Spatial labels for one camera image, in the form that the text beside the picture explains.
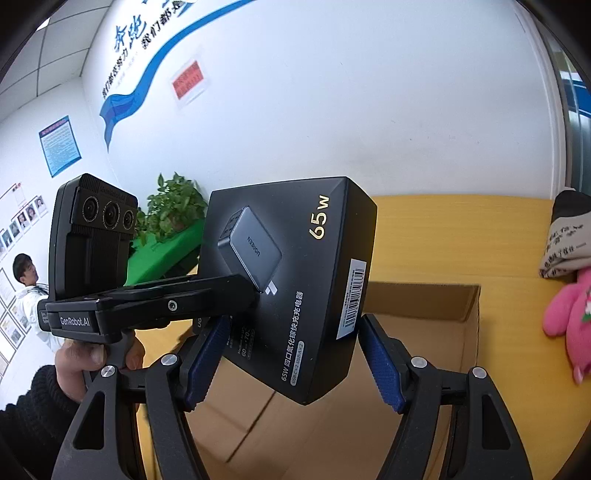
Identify beige printed cloth toy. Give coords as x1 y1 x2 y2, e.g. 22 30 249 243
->
538 188 591 280

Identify person's left forearm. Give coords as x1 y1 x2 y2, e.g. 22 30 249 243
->
0 364 81 480

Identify pink plush toy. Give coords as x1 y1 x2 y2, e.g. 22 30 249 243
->
542 277 591 385

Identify brown cardboard box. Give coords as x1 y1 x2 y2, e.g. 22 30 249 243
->
131 279 482 480

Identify red wall notice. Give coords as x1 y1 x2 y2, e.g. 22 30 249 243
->
170 59 209 109

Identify blue wall decal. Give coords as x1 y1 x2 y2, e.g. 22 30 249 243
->
99 0 259 153

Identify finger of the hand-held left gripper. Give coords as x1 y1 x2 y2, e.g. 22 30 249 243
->
95 273 258 331

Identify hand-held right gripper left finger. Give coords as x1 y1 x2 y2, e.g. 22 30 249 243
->
52 315 232 480

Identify green potted plant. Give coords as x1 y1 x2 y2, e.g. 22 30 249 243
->
136 172 209 245

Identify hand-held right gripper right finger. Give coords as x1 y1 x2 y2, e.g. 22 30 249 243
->
359 314 534 480

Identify blue wall notice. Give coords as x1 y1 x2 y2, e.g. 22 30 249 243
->
38 115 84 178

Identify wall of framed photos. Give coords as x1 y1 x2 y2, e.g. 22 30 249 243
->
0 182 49 370

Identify glass partition with blue stripe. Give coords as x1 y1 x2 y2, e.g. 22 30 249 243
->
540 37 591 190

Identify black charger box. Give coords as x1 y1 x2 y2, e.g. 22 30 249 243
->
196 176 378 406

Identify person's left hand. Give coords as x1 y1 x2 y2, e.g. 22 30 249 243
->
54 336 147 398

